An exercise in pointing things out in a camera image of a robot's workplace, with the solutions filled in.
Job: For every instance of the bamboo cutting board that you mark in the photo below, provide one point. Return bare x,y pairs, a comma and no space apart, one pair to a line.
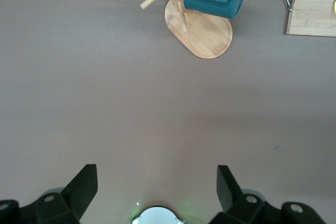
312,6

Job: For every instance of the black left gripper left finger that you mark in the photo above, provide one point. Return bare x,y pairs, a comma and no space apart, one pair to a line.
76,195

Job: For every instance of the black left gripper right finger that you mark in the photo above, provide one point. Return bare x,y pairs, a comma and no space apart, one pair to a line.
231,195

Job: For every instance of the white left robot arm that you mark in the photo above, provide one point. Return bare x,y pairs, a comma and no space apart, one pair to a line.
157,216

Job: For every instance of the yellow plastic fork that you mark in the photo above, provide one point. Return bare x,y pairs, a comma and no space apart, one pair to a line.
335,7

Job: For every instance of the wooden mug tree rack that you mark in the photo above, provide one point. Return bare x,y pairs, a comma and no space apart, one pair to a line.
207,37

